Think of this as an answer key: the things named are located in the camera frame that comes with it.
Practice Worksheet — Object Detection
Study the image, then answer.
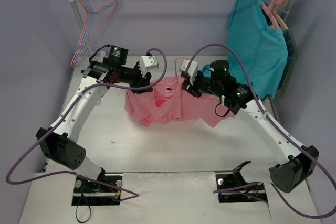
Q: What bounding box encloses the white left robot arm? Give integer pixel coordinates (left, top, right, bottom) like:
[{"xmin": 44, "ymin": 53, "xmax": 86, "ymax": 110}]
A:
[{"xmin": 36, "ymin": 46, "xmax": 158, "ymax": 193}]

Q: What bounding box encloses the thick pink hanger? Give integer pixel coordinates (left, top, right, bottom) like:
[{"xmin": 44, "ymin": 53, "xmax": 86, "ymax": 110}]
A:
[{"xmin": 261, "ymin": 0, "xmax": 288, "ymax": 30}]

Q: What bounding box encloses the thick beige hanger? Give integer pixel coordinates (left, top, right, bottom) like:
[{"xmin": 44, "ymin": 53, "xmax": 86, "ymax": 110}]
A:
[{"xmin": 271, "ymin": 0, "xmax": 288, "ymax": 30}]

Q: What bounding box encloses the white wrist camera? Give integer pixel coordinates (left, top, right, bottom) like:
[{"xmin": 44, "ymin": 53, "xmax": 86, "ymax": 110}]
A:
[
  {"xmin": 139, "ymin": 56, "xmax": 159, "ymax": 76},
  {"xmin": 180, "ymin": 59, "xmax": 198, "ymax": 86}
]

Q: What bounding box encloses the dark green garment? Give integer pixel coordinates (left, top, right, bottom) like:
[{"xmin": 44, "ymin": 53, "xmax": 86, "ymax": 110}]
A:
[{"xmin": 276, "ymin": 29, "xmax": 299, "ymax": 96}]

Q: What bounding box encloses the pink t shirt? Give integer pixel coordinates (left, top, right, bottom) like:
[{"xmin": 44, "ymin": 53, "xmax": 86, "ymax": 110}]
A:
[{"xmin": 125, "ymin": 76, "xmax": 234, "ymax": 127}]

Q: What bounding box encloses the blue wire hanger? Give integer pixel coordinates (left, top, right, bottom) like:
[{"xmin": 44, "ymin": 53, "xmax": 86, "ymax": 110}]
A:
[{"xmin": 71, "ymin": 0, "xmax": 122, "ymax": 68}]

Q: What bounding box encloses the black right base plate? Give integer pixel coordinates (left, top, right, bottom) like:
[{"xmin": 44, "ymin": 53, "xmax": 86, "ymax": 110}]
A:
[{"xmin": 215, "ymin": 173, "xmax": 268, "ymax": 204}]

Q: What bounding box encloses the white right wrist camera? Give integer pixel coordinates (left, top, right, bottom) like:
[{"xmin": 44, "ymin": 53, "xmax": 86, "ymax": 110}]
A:
[{"xmin": 180, "ymin": 59, "xmax": 198, "ymax": 86}]

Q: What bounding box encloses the pink wire hanger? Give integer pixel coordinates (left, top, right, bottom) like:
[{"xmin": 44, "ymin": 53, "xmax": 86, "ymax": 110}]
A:
[
  {"xmin": 154, "ymin": 56, "xmax": 188, "ymax": 101},
  {"xmin": 71, "ymin": 0, "xmax": 121, "ymax": 67}
]

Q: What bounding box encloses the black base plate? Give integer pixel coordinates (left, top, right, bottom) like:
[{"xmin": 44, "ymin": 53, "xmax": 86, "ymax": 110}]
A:
[
  {"xmin": 71, "ymin": 176, "xmax": 121, "ymax": 206},
  {"xmin": 215, "ymin": 173, "xmax": 268, "ymax": 204}
]

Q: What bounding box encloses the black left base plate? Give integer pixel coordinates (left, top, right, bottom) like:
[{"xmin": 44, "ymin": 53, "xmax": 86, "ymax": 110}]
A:
[{"xmin": 71, "ymin": 176, "xmax": 121, "ymax": 206}]

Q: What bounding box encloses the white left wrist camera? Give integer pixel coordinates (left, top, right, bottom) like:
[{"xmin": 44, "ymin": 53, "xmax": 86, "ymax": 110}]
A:
[{"xmin": 139, "ymin": 56, "xmax": 159, "ymax": 76}]

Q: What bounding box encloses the teal t shirt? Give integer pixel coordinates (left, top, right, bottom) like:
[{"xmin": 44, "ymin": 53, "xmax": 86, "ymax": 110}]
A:
[{"xmin": 226, "ymin": 0, "xmax": 288, "ymax": 99}]

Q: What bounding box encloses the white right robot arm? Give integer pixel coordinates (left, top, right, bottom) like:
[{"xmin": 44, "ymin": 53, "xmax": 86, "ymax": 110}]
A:
[{"xmin": 180, "ymin": 60, "xmax": 319, "ymax": 193}]

